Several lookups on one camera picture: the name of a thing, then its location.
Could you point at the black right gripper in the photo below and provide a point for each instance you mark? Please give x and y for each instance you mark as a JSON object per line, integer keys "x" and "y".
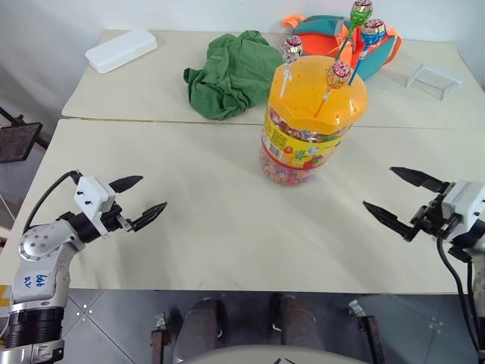
{"x": 430, "y": 220}

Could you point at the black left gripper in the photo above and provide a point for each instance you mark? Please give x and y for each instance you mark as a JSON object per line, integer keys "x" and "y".
{"x": 111, "y": 220}

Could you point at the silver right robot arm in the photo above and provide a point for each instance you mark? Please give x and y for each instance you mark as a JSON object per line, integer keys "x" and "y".
{"x": 478, "y": 273}

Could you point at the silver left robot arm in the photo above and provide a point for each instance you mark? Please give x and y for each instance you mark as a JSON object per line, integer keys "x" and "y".
{"x": 39, "y": 252}

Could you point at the lollipop jar with yellow lid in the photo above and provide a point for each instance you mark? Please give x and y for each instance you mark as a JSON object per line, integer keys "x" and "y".
{"x": 303, "y": 129}

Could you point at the red yellow wrapped lollipop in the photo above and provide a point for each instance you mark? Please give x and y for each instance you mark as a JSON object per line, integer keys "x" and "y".
{"x": 339, "y": 74}

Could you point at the blue wrapped lollipop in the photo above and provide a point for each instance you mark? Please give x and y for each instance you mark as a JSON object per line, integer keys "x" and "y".
{"x": 373, "y": 32}

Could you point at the silver pink wrapped lollipop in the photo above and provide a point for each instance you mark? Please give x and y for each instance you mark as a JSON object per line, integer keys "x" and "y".
{"x": 291, "y": 48}

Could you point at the green wrapped lollipop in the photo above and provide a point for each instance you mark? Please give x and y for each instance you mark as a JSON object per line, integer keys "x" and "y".
{"x": 362, "y": 10}

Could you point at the clear plastic tray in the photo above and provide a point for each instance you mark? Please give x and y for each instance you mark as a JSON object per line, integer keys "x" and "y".
{"x": 433, "y": 74}

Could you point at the black mesh stand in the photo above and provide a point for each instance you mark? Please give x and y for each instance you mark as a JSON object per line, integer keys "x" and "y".
{"x": 17, "y": 142}

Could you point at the dark rounded shape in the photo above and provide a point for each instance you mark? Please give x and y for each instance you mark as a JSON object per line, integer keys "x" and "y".
{"x": 299, "y": 322}
{"x": 201, "y": 330}

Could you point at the white plastic case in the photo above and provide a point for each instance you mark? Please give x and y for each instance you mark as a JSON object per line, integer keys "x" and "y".
{"x": 121, "y": 49}

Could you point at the green crumpled cloth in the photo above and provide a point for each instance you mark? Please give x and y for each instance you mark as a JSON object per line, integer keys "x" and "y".
{"x": 231, "y": 76}

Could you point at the orange and teal backpack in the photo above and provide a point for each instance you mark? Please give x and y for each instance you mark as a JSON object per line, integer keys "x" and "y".
{"x": 322, "y": 38}

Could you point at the grey robot torso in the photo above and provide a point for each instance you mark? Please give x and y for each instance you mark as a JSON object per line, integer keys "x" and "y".
{"x": 273, "y": 356}

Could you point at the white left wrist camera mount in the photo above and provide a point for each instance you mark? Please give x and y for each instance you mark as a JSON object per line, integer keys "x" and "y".
{"x": 92, "y": 195}

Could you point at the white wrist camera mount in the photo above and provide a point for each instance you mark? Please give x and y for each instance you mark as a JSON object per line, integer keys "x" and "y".
{"x": 464, "y": 201}
{"x": 92, "y": 195}

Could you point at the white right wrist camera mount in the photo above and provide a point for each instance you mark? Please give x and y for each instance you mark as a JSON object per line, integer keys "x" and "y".
{"x": 464, "y": 201}

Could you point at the brown table leg bracket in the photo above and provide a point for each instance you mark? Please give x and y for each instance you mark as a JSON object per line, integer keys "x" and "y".
{"x": 159, "y": 341}
{"x": 369, "y": 333}

